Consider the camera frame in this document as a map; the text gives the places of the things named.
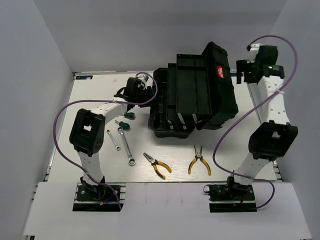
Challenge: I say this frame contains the black plastic toolbox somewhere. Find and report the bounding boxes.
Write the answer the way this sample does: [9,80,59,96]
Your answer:
[148,41,239,139]

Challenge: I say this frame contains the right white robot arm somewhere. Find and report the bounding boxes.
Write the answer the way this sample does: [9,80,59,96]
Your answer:
[225,43,298,200]

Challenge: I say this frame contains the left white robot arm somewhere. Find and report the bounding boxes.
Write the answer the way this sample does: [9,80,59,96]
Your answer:
[69,76,158,200]

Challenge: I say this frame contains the green orange stubby screwdriver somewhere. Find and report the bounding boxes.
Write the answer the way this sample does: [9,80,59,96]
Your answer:
[120,112,136,120]

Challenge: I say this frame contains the short silver combination wrench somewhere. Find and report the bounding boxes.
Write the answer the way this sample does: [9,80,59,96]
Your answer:
[106,129,121,151]

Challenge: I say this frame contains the long silver combination wrench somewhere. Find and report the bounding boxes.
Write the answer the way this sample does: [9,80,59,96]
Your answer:
[117,127,136,167]

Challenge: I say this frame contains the left yellow needle-nose pliers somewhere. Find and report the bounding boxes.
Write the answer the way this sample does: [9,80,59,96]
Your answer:
[143,152,172,180]

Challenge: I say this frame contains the yellow needle-nose pliers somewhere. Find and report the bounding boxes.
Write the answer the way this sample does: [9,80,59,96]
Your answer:
[187,145,212,176]
[143,152,172,180]

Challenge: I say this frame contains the right yellow needle-nose pliers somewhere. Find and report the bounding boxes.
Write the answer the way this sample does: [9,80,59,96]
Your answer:
[187,145,212,176]

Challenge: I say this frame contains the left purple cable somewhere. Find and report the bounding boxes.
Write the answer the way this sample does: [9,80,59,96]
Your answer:
[53,72,159,211]

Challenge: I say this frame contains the purple cable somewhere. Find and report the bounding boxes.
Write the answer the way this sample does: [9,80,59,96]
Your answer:
[53,72,159,211]
[212,34,300,209]

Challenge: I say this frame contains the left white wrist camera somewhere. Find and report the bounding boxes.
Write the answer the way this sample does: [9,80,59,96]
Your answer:
[137,74,149,89]

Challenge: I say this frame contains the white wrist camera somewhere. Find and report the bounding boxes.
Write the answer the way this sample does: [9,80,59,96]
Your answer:
[137,74,149,89]
[246,43,262,53]

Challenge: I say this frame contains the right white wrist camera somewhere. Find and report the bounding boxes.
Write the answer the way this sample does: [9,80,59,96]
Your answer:
[246,43,262,53]

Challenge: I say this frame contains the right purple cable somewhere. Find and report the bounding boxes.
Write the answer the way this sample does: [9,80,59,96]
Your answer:
[212,34,300,209]

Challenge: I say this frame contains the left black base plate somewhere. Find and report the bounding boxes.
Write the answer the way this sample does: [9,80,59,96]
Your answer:
[72,183,121,212]

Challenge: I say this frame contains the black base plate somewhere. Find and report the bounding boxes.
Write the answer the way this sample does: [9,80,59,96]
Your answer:
[72,183,121,212]
[203,183,257,213]

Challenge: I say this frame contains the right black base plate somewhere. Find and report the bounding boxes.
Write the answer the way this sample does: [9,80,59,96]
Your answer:
[203,183,257,213]

